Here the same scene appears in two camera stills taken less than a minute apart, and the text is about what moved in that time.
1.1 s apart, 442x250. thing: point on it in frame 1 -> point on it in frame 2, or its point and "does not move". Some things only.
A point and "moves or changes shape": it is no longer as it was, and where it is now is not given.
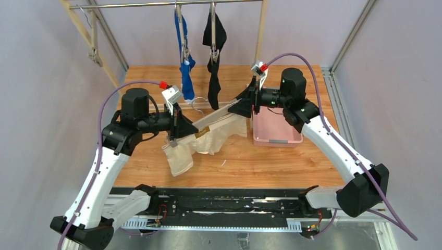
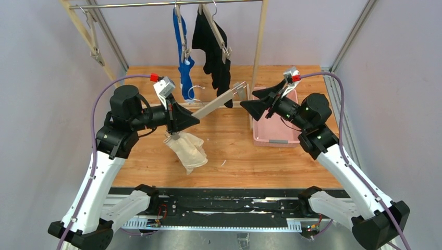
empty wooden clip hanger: x=94 y=55 does not move
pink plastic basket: x=271 y=128 does not move
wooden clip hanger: x=207 y=119 -> x=239 y=90
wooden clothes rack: x=263 y=5 does not move
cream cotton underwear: x=180 y=158 moves or changes shape
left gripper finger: x=183 y=126 -> x=184 y=118
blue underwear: x=186 y=66 does not move
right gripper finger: x=243 y=105 -> x=274 y=91
